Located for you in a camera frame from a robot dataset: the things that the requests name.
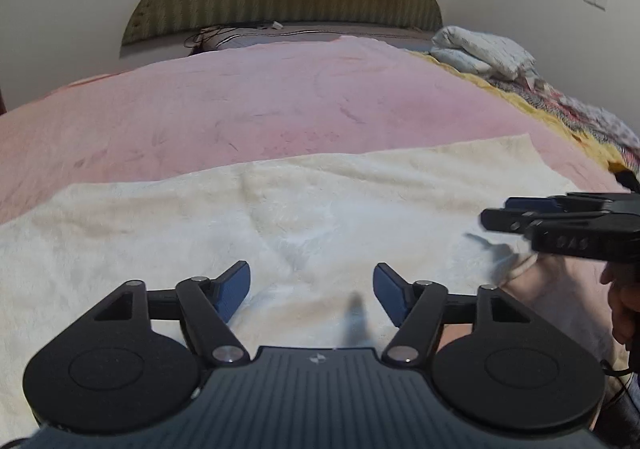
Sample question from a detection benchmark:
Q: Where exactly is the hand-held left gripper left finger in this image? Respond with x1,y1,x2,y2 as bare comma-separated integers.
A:
94,260,251,368

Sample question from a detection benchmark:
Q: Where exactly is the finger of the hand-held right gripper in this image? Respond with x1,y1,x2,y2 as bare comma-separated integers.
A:
479,209,608,236
505,192,617,215

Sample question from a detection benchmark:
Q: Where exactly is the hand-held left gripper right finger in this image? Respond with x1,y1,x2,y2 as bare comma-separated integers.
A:
372,263,540,366

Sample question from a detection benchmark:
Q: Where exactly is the cream white towel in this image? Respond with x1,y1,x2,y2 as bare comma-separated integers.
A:
0,133,560,436

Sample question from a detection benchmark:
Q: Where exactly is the person's right hand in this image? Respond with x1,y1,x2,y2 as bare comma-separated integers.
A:
600,258,640,349

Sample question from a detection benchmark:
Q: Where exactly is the colourful patterned bedsheet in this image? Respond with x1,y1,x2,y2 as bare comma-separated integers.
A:
412,50,636,177

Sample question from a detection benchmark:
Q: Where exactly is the patterned floral quilt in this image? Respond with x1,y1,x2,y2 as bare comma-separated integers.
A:
482,73,640,172

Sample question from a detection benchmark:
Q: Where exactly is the folded white quilt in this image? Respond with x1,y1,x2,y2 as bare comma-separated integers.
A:
430,26,539,81

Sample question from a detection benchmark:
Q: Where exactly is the pink floral blanket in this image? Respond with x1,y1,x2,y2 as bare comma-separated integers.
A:
0,35,640,435

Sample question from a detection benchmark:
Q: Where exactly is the striped grey pillow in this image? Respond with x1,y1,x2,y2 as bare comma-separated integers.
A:
192,22,437,55

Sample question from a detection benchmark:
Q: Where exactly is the black charger cable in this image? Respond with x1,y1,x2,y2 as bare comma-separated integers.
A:
182,21,273,51

